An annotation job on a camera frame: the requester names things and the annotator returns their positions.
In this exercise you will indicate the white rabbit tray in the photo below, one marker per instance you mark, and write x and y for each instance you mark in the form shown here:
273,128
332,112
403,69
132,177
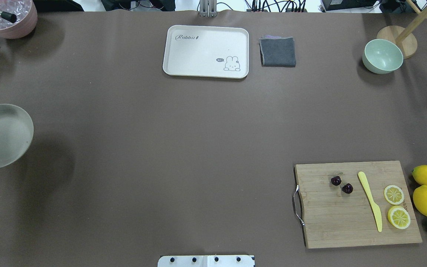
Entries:
206,51

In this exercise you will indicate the mint green bowl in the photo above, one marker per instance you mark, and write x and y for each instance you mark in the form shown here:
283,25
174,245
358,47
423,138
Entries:
381,56

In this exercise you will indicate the grey folded cloth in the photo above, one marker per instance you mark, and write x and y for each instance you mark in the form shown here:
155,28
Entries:
277,51

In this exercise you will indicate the wooden mug tree stand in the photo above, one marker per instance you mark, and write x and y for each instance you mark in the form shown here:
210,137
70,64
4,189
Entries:
403,37

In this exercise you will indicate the yellow plastic knife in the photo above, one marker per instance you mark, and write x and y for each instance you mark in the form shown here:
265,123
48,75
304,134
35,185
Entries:
374,206

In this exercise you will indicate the pink bowl with ice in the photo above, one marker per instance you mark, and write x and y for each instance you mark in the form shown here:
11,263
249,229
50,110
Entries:
18,18

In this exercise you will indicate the bamboo cutting board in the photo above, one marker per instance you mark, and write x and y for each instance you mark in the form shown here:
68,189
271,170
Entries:
332,218

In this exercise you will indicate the thick lemon slice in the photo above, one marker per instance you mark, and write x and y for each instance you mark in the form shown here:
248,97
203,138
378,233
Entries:
399,217

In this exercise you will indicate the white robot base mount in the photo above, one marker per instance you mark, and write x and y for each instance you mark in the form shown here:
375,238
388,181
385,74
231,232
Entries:
207,261

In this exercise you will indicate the thin lemon slice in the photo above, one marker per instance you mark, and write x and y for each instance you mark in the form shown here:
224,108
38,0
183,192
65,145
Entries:
393,194

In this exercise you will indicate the dark red cherry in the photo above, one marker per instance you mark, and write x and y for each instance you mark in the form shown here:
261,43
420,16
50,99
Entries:
347,188
336,180

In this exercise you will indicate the beige round plate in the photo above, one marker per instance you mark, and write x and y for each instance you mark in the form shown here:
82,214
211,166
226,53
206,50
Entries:
16,133

